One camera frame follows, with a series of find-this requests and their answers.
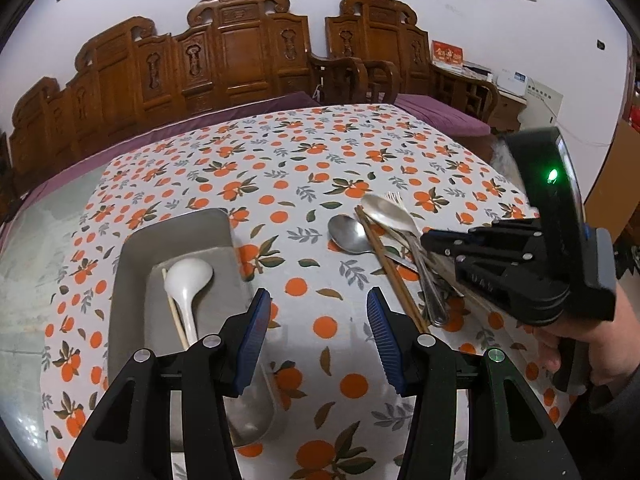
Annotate long purple seat cushion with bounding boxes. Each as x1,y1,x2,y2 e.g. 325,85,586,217
10,91,321,211

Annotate metal fork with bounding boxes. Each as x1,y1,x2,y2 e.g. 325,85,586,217
384,191,441,323

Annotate carved wooden bench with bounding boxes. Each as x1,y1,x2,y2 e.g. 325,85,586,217
7,0,326,196

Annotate large oval metal spoon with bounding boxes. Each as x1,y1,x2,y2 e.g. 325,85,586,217
361,194,451,328

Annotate person's right forearm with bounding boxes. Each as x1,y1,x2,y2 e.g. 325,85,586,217
570,365,640,480

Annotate metal tray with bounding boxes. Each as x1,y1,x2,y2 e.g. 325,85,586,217
107,207,276,448

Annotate light bamboo chopstick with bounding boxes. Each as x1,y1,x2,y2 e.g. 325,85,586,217
161,267,190,351

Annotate white ceramic spoon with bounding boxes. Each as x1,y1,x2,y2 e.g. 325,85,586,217
164,257,215,348

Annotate person's right hand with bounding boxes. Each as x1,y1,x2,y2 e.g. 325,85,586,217
537,270,640,386

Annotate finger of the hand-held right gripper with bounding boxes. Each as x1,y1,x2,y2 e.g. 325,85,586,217
469,217,543,240
420,230,538,286

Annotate white electronic box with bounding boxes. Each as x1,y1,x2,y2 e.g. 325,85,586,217
495,71,528,96

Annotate short purple seat cushion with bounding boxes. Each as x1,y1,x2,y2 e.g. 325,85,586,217
395,92,491,137

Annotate orange fruit print tablecloth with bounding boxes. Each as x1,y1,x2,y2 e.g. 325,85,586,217
42,102,573,480

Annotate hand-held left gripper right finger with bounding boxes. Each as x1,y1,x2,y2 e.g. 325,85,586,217
366,287,583,480

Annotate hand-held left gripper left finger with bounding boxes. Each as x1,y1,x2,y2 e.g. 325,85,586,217
55,287,273,480

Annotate carved wooden armchair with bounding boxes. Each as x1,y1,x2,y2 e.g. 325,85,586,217
307,0,433,106

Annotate red desk calendar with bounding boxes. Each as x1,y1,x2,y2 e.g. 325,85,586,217
431,40,465,68

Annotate stack of papers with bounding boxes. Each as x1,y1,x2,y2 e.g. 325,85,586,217
462,61,497,81

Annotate round metal spoon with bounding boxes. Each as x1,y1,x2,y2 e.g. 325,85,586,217
328,214,421,276

